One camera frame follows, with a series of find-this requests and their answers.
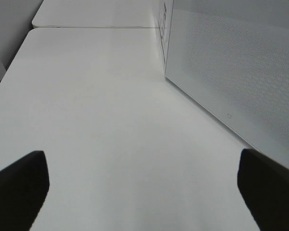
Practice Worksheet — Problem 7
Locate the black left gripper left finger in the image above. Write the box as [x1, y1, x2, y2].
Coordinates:
[0, 151, 50, 231]

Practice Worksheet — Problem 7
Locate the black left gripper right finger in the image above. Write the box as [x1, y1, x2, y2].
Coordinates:
[237, 149, 289, 231]

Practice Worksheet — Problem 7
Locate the white microwave door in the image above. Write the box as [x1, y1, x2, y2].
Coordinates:
[166, 0, 289, 169]

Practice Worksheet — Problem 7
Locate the white microwave oven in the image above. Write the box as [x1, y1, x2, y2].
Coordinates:
[155, 0, 174, 77]

